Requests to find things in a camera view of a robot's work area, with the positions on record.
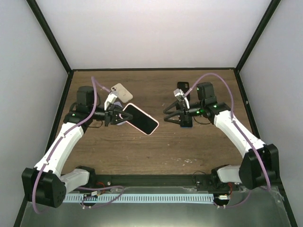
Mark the lavender phone case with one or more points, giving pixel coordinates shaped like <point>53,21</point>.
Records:
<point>118,104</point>

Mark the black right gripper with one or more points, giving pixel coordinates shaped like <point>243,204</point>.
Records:
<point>183,112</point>

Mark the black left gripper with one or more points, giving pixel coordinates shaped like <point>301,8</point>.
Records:
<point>111,117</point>

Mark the blue smartphone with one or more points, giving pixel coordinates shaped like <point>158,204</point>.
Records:
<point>186,124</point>

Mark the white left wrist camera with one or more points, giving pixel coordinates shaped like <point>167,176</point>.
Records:
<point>111,98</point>

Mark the pink phone case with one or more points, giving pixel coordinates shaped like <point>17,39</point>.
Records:
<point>141,120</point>

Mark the black frame rail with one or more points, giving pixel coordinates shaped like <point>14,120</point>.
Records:
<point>202,182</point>

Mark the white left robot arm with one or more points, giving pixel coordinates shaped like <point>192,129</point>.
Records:
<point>44,184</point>

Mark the cream phone case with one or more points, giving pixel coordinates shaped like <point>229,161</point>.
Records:
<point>122,93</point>

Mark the black phone case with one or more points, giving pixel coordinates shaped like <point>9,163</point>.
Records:
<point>184,86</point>

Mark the light blue slotted strip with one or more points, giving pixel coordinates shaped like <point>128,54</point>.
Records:
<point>141,198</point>

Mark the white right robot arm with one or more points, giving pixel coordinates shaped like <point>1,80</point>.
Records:
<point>260,162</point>

